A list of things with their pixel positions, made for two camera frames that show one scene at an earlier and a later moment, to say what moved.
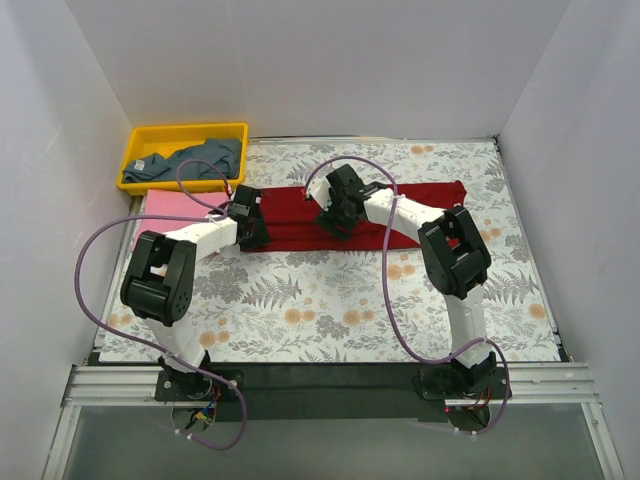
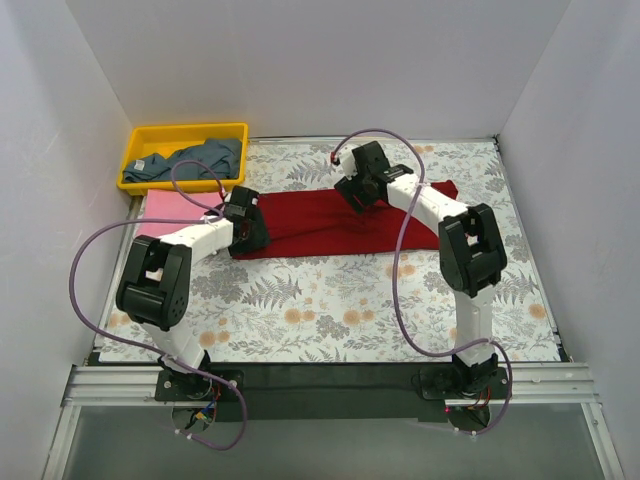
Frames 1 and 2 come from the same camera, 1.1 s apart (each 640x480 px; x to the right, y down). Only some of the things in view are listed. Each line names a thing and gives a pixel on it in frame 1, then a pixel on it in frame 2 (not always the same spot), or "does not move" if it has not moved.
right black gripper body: (331, 221) → (353, 189)
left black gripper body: (256, 234) does not move
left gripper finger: (263, 238) does not move
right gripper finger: (340, 226) → (348, 191)
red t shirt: (291, 217) does not move
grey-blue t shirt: (154, 167) does not move
